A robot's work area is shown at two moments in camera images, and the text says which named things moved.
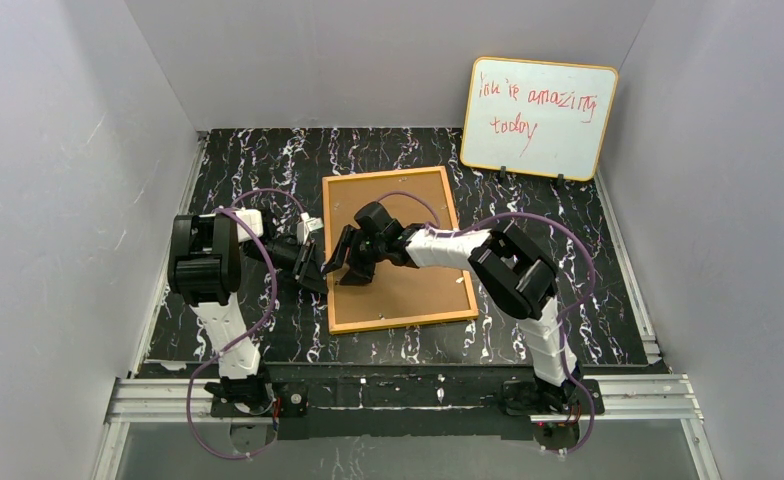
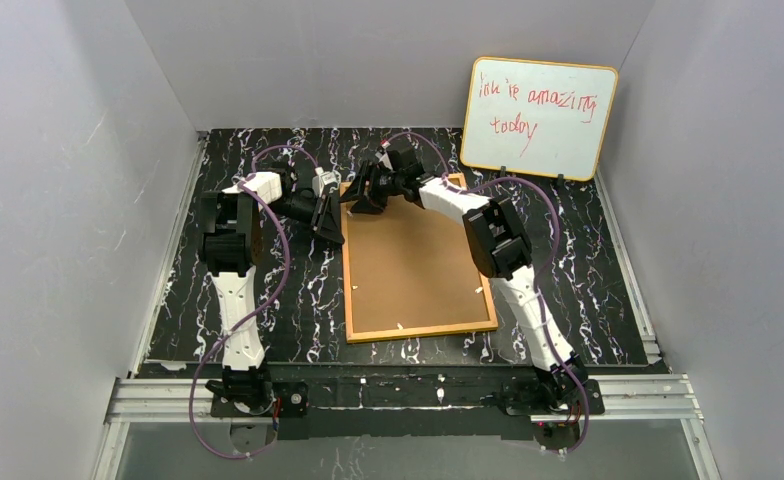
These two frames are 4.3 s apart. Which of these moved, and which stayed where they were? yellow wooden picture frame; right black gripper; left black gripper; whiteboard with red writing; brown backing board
Moved: right black gripper; left black gripper; yellow wooden picture frame
Stayed: brown backing board; whiteboard with red writing
